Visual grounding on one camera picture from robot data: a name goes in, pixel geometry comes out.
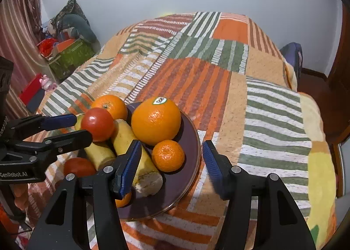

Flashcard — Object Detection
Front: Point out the dark purple plate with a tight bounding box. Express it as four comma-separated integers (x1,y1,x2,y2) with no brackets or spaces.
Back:
79,101,202,222

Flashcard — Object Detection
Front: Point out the pink toy bottle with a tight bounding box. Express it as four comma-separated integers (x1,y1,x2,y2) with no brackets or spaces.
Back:
39,74,58,92

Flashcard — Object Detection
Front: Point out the green storage box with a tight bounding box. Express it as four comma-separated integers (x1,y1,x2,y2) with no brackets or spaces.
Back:
49,39,94,82

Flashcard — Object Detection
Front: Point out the striped brown curtain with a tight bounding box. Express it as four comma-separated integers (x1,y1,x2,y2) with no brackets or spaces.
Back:
1,0,52,120

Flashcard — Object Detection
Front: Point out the blue backpack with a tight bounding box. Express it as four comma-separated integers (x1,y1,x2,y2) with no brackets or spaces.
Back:
279,42,303,80

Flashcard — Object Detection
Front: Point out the large orange with sticker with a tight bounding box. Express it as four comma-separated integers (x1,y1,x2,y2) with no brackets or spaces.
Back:
131,97,182,146

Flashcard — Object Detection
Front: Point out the small mandarin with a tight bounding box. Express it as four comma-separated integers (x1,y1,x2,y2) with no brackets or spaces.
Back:
152,140,185,173
115,191,132,208

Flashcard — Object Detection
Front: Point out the medium orange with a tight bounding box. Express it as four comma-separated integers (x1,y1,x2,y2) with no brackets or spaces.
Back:
91,95,128,120

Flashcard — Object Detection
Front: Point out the red tomato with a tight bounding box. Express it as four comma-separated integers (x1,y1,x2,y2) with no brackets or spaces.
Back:
63,157,96,178
81,108,115,142

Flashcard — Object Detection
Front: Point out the red and black box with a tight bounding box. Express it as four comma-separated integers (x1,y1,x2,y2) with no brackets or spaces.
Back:
19,73,45,114

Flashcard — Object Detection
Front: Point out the long yellow banana piece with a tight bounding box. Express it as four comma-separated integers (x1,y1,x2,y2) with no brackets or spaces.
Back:
112,119,163,198

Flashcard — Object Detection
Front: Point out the operator hand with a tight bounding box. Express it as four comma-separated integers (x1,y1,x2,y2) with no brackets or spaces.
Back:
11,184,28,211

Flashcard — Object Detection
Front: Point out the yellow fleece blanket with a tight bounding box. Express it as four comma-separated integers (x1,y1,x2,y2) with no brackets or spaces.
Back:
300,93,336,249

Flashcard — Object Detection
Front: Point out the brown wooden door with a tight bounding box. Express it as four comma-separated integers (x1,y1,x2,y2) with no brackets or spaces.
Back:
327,5,349,137

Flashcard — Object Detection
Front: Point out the short yellow banana piece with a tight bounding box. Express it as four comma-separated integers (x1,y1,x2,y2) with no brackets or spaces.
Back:
74,114,116,171

